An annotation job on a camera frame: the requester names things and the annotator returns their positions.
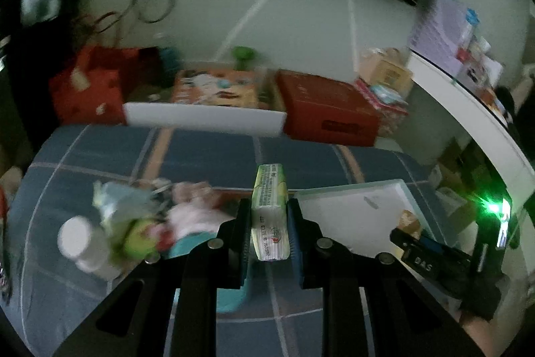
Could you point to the stack of pale purple boxes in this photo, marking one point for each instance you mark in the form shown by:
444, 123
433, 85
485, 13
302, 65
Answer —
443, 30

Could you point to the red cardboard box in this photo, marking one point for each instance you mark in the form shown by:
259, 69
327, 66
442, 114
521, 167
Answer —
326, 106

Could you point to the patterned pink packets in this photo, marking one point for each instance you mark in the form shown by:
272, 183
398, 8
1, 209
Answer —
384, 106

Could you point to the blue plaid bedsheet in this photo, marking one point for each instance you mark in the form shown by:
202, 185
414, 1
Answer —
104, 156

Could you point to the pale blue plastic packet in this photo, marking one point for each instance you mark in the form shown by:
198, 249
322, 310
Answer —
121, 202

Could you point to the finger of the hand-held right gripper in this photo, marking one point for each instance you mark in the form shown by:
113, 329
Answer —
405, 238

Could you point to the white curved shelf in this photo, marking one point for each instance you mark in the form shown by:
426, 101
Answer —
459, 97

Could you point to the person's right forearm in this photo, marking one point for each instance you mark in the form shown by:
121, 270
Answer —
480, 336

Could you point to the red pink fuzzy toy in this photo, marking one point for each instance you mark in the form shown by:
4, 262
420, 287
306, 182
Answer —
164, 238

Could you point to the brown soft toy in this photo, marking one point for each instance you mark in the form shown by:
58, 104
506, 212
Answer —
409, 223

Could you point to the white flat board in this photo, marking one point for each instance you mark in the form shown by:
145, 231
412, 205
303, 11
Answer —
200, 118

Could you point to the pink cloth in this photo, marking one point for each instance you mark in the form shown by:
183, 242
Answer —
192, 210

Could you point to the brown cardboard box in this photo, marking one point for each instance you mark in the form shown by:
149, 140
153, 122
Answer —
386, 70

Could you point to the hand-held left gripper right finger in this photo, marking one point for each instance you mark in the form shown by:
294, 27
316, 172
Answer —
294, 244

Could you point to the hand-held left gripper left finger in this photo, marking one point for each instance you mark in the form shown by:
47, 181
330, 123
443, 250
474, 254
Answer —
245, 244

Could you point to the white storage box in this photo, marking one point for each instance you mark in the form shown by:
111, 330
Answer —
355, 215

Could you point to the green round object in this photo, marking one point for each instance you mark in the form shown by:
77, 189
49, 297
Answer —
243, 55

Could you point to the green tissue pack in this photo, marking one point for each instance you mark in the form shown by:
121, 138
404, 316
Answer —
269, 210

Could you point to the teal card with pink figure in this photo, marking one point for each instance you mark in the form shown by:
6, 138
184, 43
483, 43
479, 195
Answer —
228, 298

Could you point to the red box with pale spots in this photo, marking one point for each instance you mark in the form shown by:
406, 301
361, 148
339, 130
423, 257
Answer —
87, 89

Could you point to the orange printed box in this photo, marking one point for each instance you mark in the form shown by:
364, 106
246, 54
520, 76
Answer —
217, 89

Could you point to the white canister with green label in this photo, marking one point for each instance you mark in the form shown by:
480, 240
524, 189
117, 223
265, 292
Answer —
83, 246

